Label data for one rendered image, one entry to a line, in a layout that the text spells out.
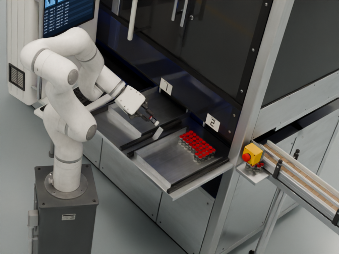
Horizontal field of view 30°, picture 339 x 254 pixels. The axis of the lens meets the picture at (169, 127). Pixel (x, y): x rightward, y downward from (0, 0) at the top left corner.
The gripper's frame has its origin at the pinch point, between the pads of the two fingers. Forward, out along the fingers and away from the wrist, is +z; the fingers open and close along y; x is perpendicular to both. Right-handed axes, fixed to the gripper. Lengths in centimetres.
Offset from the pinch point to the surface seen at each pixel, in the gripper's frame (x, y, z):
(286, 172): -14, -28, 70
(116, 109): -56, -6, -9
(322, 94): -31, -78, 66
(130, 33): -44, -38, -29
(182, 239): -90, 18, 69
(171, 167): -25.8, 4.6, 26.8
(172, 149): -34.2, -4.1, 23.1
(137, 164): -28.2, 13.7, 13.6
